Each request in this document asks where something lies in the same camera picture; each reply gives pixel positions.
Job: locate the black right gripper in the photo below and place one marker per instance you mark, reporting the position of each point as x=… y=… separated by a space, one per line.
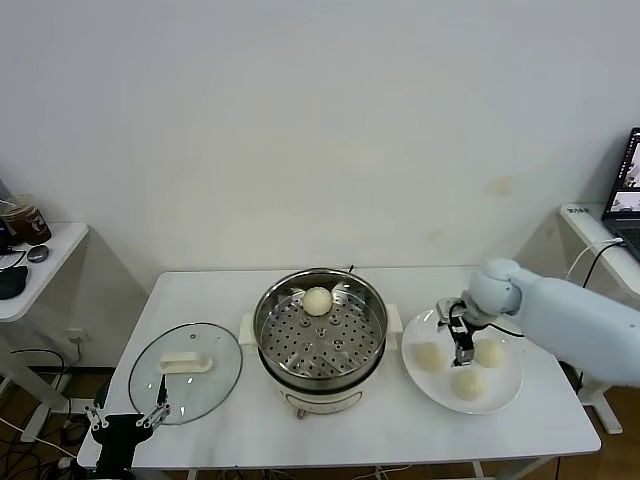
x=460 y=312

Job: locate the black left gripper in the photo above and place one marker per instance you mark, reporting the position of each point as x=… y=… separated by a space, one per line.
x=117 y=440

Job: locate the white steamed baozi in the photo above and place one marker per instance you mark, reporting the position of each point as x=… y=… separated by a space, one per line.
x=429 y=357
x=490 y=352
x=468 y=384
x=317 y=301

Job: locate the light blue right robot arm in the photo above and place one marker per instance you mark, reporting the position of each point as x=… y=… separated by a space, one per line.
x=575 y=315

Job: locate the stainless steel steamer pot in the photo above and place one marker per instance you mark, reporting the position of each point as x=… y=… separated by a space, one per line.
x=320 y=345

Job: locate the white round plate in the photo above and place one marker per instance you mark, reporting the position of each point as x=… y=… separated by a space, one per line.
x=495 y=395

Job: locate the cream electric cooker base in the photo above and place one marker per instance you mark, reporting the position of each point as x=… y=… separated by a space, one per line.
x=320 y=400

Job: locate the white plastic box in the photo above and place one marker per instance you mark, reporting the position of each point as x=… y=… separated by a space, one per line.
x=582 y=227

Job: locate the white side table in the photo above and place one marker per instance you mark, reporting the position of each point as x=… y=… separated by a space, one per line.
x=60 y=250

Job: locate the black round disc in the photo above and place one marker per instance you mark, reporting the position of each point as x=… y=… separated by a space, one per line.
x=38 y=254

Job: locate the brown iced coffee cup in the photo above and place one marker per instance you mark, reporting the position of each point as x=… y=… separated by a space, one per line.
x=32 y=225

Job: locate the black desk device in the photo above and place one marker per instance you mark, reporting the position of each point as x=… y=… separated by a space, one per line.
x=6 y=240

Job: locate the black laptop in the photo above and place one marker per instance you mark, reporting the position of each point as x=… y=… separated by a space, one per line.
x=625 y=200

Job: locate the white wall outlet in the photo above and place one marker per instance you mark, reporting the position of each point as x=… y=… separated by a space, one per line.
x=79 y=336

